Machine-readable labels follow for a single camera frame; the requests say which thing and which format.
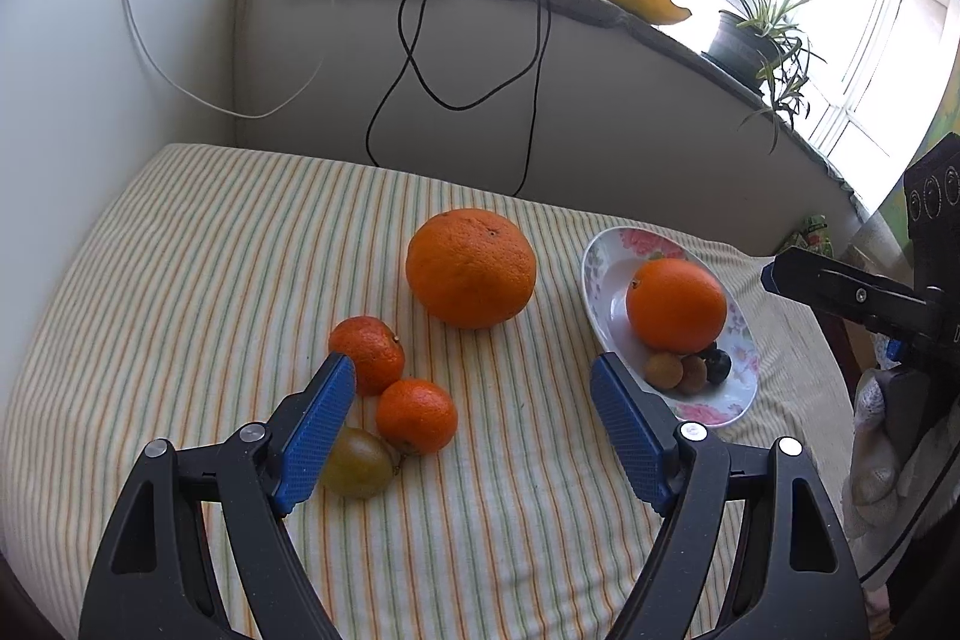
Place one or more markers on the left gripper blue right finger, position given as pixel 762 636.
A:
pixel 793 574

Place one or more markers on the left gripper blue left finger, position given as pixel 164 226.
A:
pixel 153 576

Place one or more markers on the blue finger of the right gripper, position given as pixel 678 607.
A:
pixel 882 305
pixel 894 351

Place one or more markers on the dark plum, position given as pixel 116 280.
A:
pixel 718 367
pixel 710 349

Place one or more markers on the smooth orange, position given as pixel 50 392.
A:
pixel 675 306

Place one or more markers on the brown kiwi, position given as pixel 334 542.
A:
pixel 695 376
pixel 663 371

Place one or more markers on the green-brown plum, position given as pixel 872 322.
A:
pixel 359 465

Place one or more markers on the floral white plate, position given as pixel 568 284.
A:
pixel 610 261

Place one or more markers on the orange mandarin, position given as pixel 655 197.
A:
pixel 416 417

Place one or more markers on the large rough orange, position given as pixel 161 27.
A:
pixel 471 268

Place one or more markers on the green snack bag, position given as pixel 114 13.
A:
pixel 812 234

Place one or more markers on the potted spider plant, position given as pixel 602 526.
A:
pixel 763 48

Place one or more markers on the reddish mandarin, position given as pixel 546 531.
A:
pixel 375 351

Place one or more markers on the striped table cloth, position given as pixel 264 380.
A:
pixel 207 292

